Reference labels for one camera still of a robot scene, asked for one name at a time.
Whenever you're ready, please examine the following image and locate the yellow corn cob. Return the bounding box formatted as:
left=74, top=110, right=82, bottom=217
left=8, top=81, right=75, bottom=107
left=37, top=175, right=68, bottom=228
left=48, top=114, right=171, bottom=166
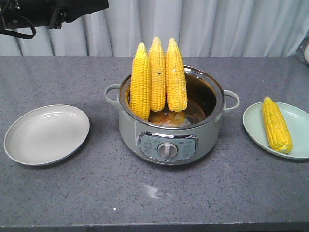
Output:
left=262, top=96, right=293, bottom=154
left=129, top=42, right=151, bottom=120
left=149, top=37, right=166, bottom=112
left=166, top=38, right=188, bottom=112

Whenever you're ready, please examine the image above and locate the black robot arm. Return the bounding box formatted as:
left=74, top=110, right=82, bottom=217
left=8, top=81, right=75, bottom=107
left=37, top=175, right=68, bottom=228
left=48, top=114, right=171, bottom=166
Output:
left=0, top=0, right=109, bottom=39

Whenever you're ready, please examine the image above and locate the green electric cooking pot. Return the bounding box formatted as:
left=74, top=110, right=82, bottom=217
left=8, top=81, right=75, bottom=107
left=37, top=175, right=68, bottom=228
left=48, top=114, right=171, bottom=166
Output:
left=104, top=66, right=240, bottom=165

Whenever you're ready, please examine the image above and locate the grey curtain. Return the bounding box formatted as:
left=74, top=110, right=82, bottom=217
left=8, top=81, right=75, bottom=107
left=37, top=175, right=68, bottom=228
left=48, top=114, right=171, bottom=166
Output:
left=0, top=0, right=309, bottom=57

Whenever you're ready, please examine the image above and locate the cream white plate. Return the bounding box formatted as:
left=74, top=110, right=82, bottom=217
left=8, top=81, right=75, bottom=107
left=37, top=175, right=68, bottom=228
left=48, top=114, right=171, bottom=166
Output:
left=3, top=104, right=90, bottom=166

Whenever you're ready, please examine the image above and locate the light green plate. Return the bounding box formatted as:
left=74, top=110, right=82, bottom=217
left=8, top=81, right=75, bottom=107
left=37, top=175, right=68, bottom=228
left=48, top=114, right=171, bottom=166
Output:
left=243, top=100, right=309, bottom=160

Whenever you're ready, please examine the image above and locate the white rice cooker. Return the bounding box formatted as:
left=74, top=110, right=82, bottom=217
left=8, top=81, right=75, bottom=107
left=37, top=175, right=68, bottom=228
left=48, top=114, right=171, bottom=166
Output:
left=296, top=36, right=309, bottom=66

